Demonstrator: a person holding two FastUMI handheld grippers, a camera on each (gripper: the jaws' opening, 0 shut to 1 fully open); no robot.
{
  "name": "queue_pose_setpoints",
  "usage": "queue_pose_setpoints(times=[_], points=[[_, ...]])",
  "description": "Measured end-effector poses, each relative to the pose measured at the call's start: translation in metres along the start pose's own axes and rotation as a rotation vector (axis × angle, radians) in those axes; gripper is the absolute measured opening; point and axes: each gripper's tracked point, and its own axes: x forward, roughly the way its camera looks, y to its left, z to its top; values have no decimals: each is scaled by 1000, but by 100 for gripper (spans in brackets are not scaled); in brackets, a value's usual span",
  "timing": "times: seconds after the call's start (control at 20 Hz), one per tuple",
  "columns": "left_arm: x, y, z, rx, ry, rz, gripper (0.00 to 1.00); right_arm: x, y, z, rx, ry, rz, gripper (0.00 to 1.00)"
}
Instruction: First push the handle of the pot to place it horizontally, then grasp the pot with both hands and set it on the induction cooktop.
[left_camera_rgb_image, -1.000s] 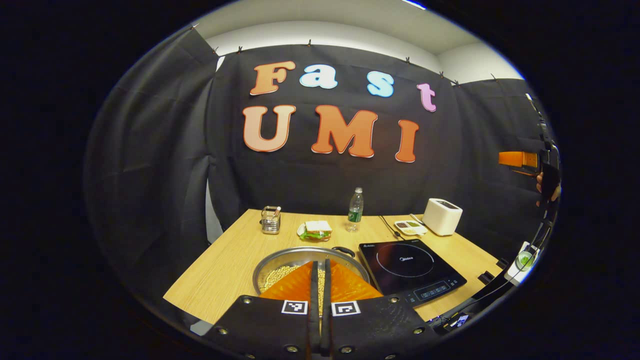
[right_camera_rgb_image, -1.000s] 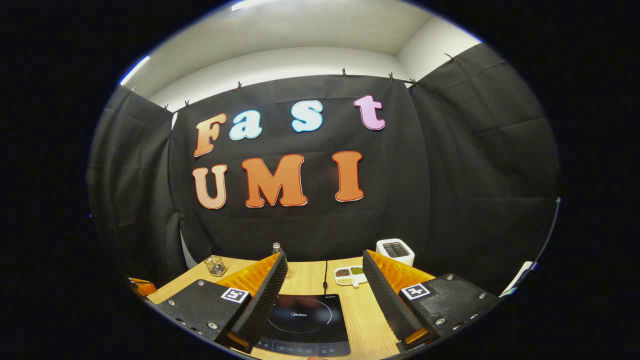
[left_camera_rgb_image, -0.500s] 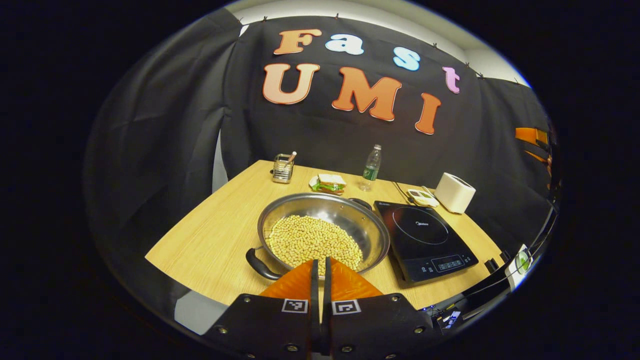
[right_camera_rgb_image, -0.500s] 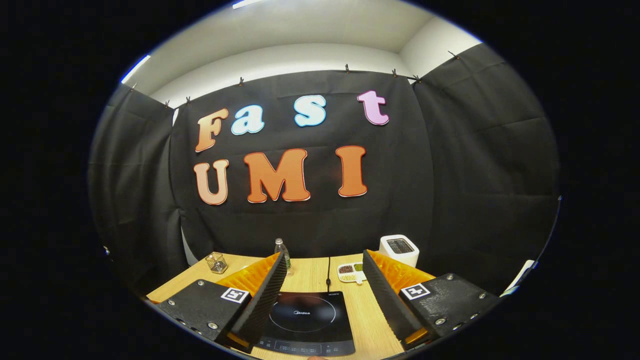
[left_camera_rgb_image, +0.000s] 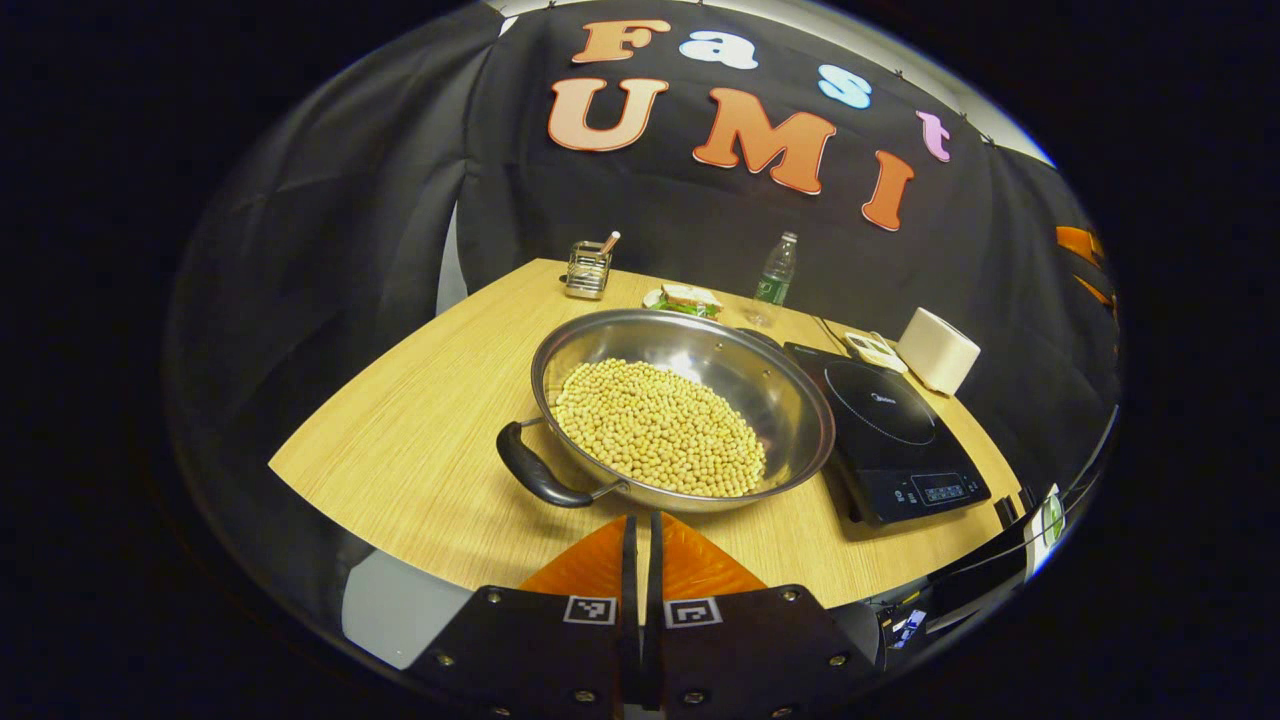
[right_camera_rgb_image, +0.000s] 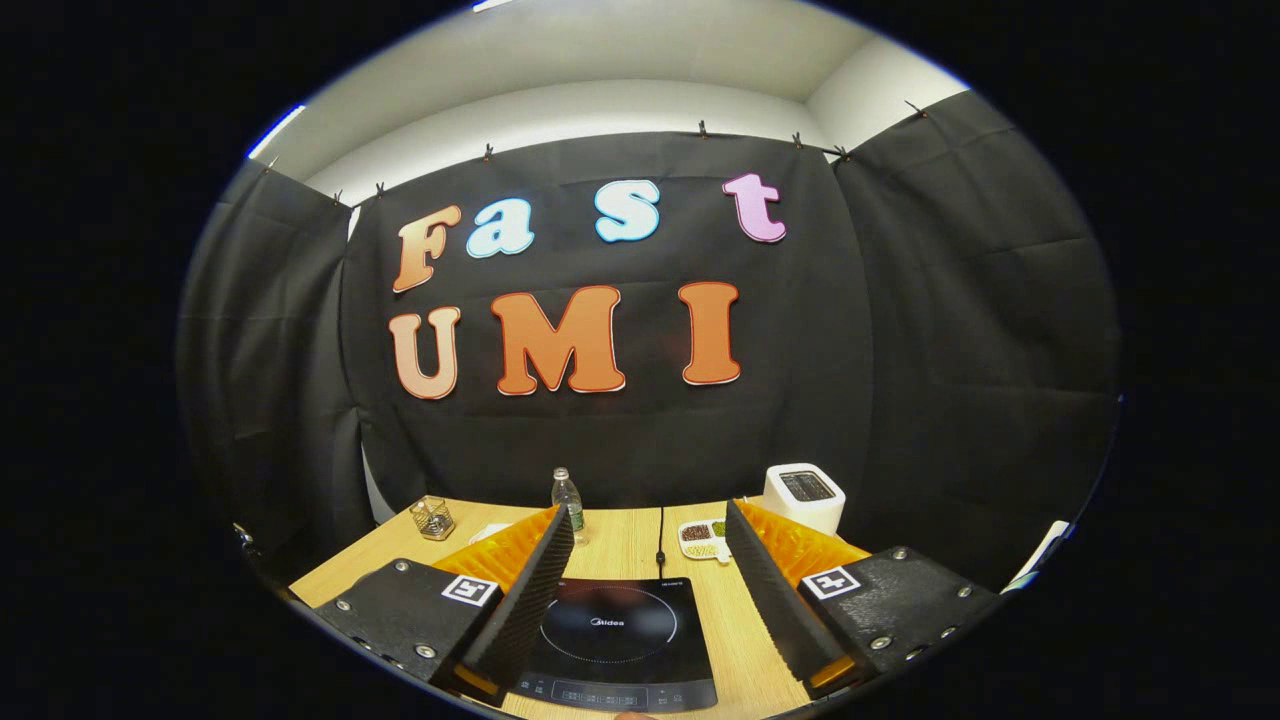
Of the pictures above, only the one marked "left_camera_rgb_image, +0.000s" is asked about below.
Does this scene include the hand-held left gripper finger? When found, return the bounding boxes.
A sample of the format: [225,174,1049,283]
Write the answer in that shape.
[405,515,641,720]
[645,512,886,720]

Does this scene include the black induction cooktop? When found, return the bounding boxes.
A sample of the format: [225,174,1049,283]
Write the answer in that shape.
[783,342,993,529]

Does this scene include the stainless steel pot black handles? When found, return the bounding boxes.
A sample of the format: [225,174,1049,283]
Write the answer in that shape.
[496,308,837,514]

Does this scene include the pile of soybeans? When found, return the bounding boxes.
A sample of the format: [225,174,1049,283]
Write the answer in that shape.
[552,358,769,499]

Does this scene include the white toaster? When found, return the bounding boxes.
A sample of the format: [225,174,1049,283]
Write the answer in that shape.
[896,307,982,397]

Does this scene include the white sectioned dish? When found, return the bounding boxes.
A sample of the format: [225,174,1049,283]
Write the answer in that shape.
[843,330,909,374]

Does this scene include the small white plate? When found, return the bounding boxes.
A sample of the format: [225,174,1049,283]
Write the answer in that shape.
[642,288,723,321]

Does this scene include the metal mesh utensil holder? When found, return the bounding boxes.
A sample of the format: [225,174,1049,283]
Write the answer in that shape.
[563,240,614,301]

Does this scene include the clear plastic water bottle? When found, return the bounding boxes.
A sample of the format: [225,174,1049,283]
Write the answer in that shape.
[745,232,800,329]

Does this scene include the black backdrop cloth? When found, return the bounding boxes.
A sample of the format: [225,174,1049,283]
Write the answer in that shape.
[165,0,1121,641]

